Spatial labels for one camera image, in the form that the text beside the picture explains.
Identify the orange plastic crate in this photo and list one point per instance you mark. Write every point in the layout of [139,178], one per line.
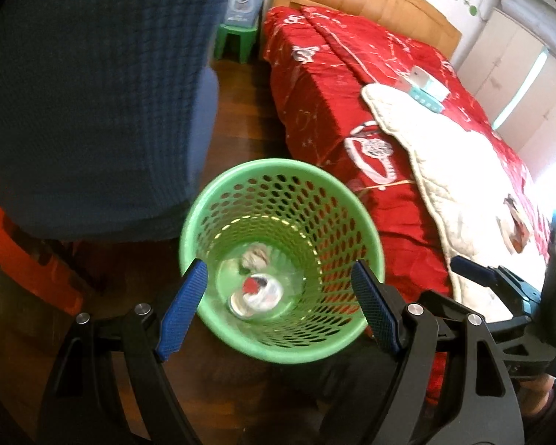
[23,259]

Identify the bed with red cover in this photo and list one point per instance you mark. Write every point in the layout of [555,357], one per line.
[324,83]

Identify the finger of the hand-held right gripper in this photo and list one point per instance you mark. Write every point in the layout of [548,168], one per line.
[519,331]
[470,271]

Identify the white wardrobe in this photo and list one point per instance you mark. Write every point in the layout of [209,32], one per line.
[500,51]

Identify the blue fabric chair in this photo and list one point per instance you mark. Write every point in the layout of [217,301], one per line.
[97,79]

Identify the person's right hand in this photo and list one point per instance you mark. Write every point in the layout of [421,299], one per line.
[542,396]

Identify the crumpled white paper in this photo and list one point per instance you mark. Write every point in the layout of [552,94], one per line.
[255,259]

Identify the silver drink can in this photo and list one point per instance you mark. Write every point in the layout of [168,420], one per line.
[259,301]

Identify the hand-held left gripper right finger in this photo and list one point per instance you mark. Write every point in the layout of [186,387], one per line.
[375,310]

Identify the white quilted blanket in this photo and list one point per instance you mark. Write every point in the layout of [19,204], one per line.
[463,185]

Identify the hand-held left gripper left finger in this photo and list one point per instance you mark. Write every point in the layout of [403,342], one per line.
[185,308]

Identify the blue grey printed box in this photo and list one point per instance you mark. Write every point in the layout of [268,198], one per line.
[243,7]

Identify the green perforated plastic basket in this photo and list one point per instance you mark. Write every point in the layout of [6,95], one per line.
[282,165]

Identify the green plastic stool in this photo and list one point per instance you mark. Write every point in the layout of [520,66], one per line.
[236,32]

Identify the teal white tissue box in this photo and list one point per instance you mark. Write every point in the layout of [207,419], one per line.
[426,85]

